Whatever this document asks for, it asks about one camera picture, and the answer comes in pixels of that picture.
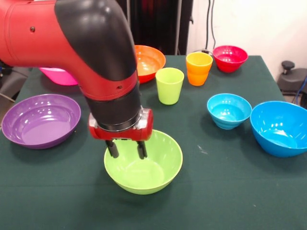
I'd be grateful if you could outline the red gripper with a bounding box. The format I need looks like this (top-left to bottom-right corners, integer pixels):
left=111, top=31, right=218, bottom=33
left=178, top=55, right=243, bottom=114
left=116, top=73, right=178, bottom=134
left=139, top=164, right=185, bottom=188
left=88, top=108, right=154, bottom=160

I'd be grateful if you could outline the green bowl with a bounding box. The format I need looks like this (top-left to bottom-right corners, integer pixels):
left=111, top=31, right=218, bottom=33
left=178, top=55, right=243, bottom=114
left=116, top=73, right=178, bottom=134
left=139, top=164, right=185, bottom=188
left=104, top=129, right=183, bottom=195

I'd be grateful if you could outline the green cup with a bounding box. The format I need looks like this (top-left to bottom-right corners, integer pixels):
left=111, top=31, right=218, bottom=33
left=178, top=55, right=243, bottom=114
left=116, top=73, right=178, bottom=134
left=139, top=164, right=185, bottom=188
left=155, top=67, right=185, bottom=105

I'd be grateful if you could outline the orange bowl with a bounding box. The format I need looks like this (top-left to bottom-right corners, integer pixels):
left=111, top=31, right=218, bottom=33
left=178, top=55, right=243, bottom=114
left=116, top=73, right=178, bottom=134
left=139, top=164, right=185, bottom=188
left=134, top=45, right=166, bottom=84

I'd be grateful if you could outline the purple bowl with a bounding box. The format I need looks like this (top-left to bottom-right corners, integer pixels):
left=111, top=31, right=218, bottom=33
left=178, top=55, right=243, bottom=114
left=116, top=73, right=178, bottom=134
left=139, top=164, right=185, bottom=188
left=1, top=93, right=82, bottom=150

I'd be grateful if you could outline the dark green tablecloth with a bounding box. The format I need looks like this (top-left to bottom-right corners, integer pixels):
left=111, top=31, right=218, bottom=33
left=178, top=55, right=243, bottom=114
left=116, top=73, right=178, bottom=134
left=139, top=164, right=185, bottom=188
left=0, top=54, right=307, bottom=230

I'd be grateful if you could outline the large pink bowl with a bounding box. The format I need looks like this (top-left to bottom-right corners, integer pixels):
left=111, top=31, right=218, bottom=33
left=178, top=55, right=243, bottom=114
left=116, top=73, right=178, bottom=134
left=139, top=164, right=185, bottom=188
left=39, top=67, right=79, bottom=86

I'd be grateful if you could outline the orange cup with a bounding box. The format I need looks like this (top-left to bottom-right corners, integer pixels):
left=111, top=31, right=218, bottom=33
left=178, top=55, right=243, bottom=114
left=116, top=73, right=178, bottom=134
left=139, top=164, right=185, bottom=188
left=186, top=52, right=213, bottom=86

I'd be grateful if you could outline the small blue bowl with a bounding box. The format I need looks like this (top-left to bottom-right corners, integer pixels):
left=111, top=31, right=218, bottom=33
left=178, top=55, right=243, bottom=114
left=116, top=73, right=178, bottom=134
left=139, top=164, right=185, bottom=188
left=207, top=93, right=253, bottom=130

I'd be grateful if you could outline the dark grey stand base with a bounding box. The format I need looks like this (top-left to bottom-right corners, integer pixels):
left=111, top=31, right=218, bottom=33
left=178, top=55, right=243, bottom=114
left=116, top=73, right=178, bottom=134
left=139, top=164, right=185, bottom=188
left=0, top=66, right=32, bottom=101
left=280, top=61, right=307, bottom=108

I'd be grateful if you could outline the small red bowl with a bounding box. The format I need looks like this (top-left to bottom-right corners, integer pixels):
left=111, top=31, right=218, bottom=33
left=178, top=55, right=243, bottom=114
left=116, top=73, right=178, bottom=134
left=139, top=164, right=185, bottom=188
left=213, top=45, right=249, bottom=73

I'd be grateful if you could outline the large blue bowl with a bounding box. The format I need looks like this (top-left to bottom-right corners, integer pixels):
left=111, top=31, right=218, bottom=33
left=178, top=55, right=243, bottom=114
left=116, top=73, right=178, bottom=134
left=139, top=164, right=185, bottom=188
left=249, top=101, right=307, bottom=158

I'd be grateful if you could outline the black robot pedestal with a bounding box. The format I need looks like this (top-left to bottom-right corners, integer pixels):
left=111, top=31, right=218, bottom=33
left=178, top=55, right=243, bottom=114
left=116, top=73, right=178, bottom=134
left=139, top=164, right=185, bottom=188
left=119, top=0, right=194, bottom=56

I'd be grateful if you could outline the black hanging cable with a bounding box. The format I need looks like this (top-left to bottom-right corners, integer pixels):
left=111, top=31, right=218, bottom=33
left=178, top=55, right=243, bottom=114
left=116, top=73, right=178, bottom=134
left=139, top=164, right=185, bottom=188
left=206, top=0, right=217, bottom=50

